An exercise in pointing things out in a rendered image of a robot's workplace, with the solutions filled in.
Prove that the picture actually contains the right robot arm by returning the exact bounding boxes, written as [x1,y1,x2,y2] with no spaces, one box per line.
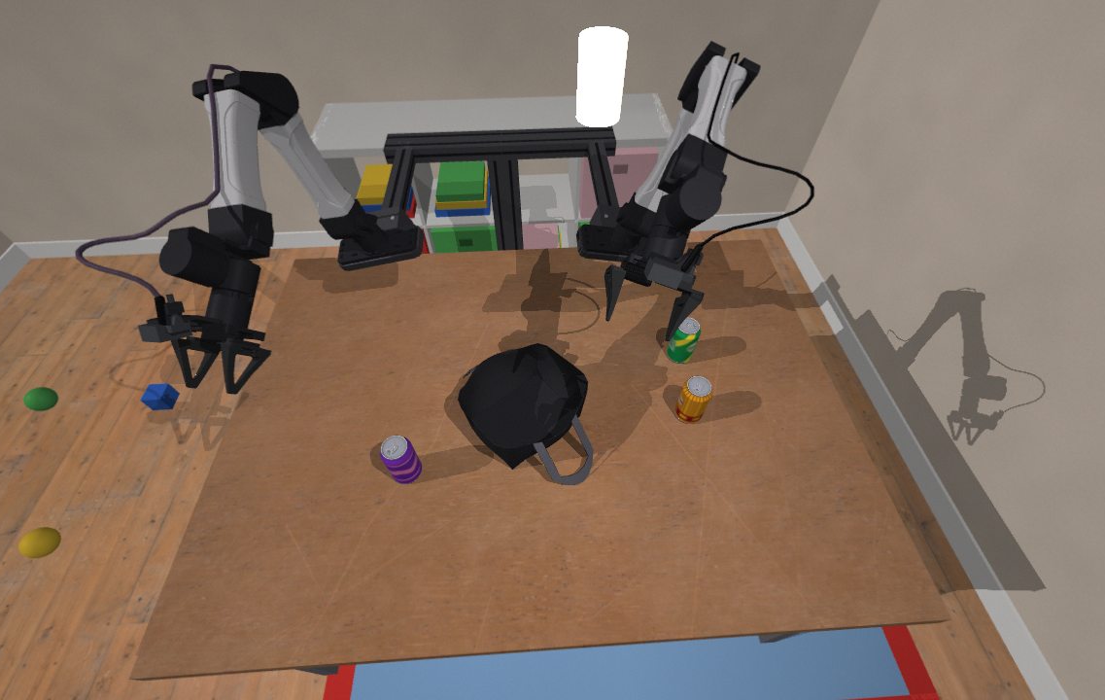
[159,71,418,297]

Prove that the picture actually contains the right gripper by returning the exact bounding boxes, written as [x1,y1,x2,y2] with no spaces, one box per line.
[146,288,271,395]

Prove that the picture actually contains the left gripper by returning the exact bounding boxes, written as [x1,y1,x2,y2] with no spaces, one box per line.
[604,226,704,341]

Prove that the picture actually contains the purple drink can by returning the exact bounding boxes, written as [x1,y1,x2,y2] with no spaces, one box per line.
[380,436,422,484]

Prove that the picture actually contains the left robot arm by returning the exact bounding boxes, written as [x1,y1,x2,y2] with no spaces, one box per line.
[581,41,761,290]

